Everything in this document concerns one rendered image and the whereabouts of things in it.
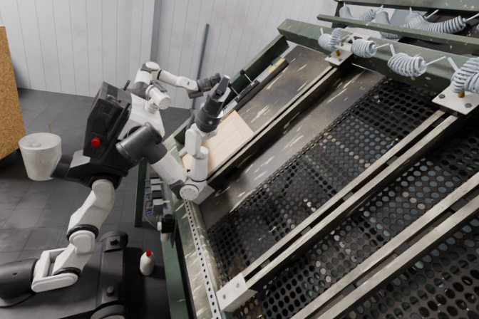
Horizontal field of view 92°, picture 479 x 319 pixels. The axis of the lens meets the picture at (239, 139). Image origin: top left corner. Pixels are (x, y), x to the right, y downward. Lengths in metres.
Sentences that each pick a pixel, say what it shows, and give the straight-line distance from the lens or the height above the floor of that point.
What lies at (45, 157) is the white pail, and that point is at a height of 0.27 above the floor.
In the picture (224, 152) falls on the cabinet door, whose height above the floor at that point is 1.11.
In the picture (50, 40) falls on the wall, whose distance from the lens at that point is 4.66.
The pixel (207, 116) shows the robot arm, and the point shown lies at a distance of 0.80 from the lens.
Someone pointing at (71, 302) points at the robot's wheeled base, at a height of 0.17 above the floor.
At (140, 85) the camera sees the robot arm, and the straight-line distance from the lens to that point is 1.39.
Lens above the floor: 1.82
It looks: 27 degrees down
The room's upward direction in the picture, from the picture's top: 17 degrees clockwise
